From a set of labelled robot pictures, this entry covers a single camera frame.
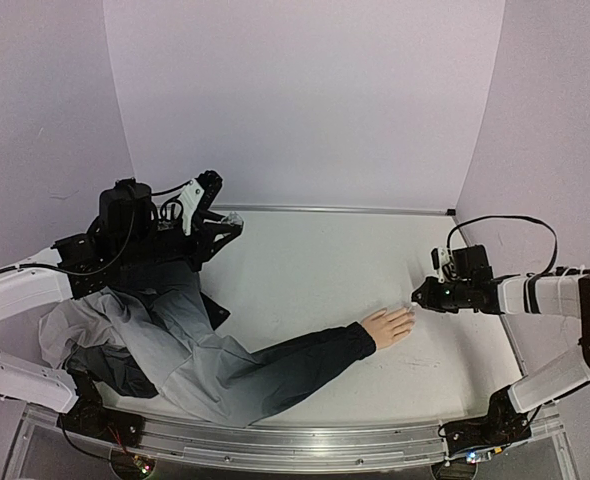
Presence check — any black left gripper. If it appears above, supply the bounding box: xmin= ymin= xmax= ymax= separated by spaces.
xmin=118 ymin=212 xmax=243 ymax=273

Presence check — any clear nail polish bottle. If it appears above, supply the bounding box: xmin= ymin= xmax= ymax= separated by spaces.
xmin=222 ymin=212 xmax=244 ymax=228

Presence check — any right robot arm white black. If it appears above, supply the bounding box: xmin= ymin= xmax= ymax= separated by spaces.
xmin=411 ymin=245 xmax=590 ymax=414

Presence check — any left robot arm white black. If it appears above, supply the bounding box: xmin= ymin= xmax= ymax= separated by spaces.
xmin=0 ymin=180 xmax=254 ymax=423

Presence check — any mannequin hand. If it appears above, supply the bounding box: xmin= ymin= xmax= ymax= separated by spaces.
xmin=360 ymin=307 xmax=415 ymax=350

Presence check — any grey black jacket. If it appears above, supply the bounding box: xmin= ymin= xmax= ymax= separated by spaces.
xmin=38 ymin=261 xmax=376 ymax=427

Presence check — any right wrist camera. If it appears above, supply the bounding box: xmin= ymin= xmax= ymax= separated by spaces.
xmin=431 ymin=247 xmax=459 ymax=283

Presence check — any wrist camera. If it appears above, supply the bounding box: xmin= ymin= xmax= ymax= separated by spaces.
xmin=431 ymin=247 xmax=459 ymax=283
xmin=178 ymin=170 xmax=223 ymax=236

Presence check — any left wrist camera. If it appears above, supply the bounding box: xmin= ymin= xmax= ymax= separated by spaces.
xmin=178 ymin=170 xmax=223 ymax=236

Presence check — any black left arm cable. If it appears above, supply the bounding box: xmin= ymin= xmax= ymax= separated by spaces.
xmin=158 ymin=199 xmax=184 ymax=224

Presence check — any aluminium back table rail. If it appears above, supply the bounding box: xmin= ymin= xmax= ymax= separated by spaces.
xmin=214 ymin=204 xmax=457 ymax=217

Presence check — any aluminium table rail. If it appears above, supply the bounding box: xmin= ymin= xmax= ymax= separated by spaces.
xmin=467 ymin=242 xmax=534 ymax=386
xmin=214 ymin=204 xmax=457 ymax=217

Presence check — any aluminium right table rail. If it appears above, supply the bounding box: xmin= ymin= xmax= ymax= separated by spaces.
xmin=467 ymin=242 xmax=534 ymax=386

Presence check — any black right camera cable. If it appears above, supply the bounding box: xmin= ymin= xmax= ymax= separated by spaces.
xmin=446 ymin=214 xmax=560 ymax=275

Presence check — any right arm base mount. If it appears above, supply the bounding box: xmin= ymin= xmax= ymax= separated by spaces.
xmin=437 ymin=386 xmax=541 ymax=458

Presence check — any aluminium front rail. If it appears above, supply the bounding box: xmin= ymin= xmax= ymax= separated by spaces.
xmin=113 ymin=399 xmax=446 ymax=474

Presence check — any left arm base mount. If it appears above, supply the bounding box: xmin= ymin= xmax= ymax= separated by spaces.
xmin=57 ymin=374 xmax=156 ymax=479

